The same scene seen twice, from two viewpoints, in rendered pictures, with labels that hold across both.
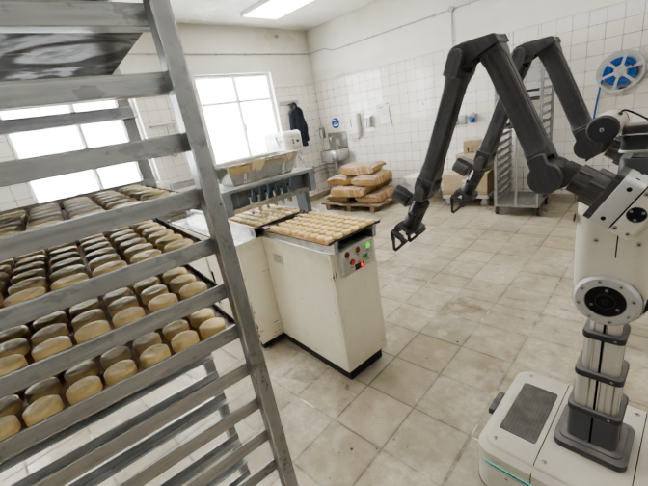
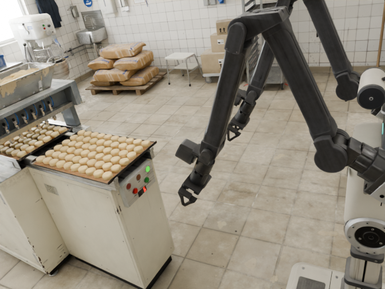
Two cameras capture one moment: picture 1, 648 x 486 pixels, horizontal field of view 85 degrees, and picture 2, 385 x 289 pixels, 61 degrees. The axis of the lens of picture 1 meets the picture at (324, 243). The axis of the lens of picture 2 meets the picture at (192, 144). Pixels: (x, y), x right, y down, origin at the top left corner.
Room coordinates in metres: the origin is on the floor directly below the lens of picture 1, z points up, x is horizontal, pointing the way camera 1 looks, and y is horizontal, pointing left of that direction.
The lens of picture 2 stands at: (0.30, -0.05, 1.76)
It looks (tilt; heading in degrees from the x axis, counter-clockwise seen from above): 29 degrees down; 343
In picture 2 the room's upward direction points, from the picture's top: 10 degrees counter-clockwise
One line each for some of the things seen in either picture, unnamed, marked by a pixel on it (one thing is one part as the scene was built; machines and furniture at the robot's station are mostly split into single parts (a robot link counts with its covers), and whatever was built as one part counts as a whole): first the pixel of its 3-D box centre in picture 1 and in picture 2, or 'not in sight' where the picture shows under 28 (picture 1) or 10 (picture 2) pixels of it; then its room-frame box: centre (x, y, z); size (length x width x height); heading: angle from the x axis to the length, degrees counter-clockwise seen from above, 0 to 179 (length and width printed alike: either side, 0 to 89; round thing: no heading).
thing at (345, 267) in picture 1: (356, 256); (137, 183); (1.77, -0.16, 0.77); 0.24 x 0.04 x 0.14; 128
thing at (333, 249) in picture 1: (243, 225); (2, 152); (2.46, 0.55, 0.87); 2.01 x 0.03 x 0.07; 38
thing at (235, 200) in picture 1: (263, 202); (23, 125); (2.46, 0.37, 1.01); 0.72 x 0.33 x 0.34; 128
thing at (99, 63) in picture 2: (348, 176); (109, 59); (6.07, -0.61, 0.47); 0.72 x 0.42 x 0.17; 134
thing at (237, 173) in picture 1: (256, 168); (7, 89); (2.46, 0.37, 1.25); 0.56 x 0.29 x 0.14; 128
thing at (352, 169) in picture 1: (362, 168); (122, 50); (5.85, -0.82, 0.62); 0.72 x 0.42 x 0.17; 50
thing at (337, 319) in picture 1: (323, 291); (106, 211); (2.06, 0.06, 0.45); 0.70 x 0.34 x 0.90; 38
